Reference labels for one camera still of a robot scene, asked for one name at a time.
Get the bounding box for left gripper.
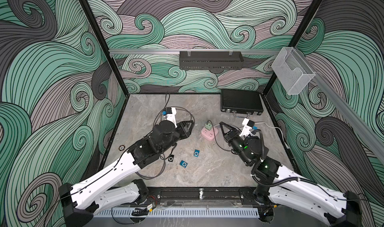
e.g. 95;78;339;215
155;119;192;155

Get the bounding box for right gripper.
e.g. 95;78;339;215
221;122;252;167

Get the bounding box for green charger adapter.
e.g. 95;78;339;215
205;122;213;131

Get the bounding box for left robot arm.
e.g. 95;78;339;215
59;120;195;227

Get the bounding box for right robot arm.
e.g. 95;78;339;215
219;119;362;227

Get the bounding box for pink power strip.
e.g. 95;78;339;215
201;127;219;141

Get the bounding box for black hard case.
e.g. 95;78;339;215
220;89;264;115

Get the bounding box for blue mp3 player near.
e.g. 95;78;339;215
180;160;188;168

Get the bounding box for grey cable of pink charger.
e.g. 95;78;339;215
152;106;196;129

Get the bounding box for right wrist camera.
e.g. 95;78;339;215
240;118;258;137

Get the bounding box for white power strip cord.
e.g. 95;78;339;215
254;121;290;148

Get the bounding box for grey cable of yellow charger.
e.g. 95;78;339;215
134;144;178;180

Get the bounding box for black wall shelf tray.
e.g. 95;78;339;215
179;51;244;74

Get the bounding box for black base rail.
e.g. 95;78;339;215
148;187;256;202

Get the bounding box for clear acrylic wall holder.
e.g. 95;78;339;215
272;47;316;95

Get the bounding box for aluminium rail back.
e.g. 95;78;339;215
109;48;281;55

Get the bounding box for aluminium rail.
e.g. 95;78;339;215
109;48;281;55
294;48;384;163

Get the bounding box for aluminium rail right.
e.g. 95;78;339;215
294;48;384;163

